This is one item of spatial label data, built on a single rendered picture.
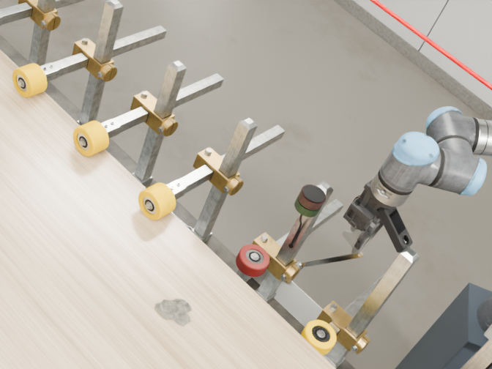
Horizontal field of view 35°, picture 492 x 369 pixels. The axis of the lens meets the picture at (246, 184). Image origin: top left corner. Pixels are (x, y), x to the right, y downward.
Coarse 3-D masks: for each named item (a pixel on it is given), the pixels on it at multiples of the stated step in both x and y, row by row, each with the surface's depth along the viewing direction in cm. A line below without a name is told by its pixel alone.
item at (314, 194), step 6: (306, 186) 178; (312, 186) 178; (306, 192) 176; (312, 192) 177; (318, 192) 178; (312, 198) 176; (318, 198) 176; (300, 216) 182; (300, 222) 184; (294, 240) 191
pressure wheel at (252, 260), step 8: (248, 248) 193; (256, 248) 193; (240, 256) 190; (248, 256) 191; (256, 256) 191; (264, 256) 192; (240, 264) 190; (248, 264) 189; (256, 264) 190; (264, 264) 191; (248, 272) 190; (256, 272) 190
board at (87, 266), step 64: (0, 64) 211; (0, 128) 195; (64, 128) 202; (0, 192) 181; (64, 192) 187; (128, 192) 194; (0, 256) 169; (64, 256) 174; (128, 256) 180; (192, 256) 186; (0, 320) 158; (64, 320) 163; (128, 320) 168; (192, 320) 173; (256, 320) 179
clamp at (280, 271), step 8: (256, 240) 200; (272, 240) 202; (264, 248) 199; (272, 248) 200; (272, 256) 198; (272, 264) 199; (280, 264) 197; (288, 264) 198; (272, 272) 200; (280, 272) 198; (288, 272) 197; (296, 272) 199; (288, 280) 198
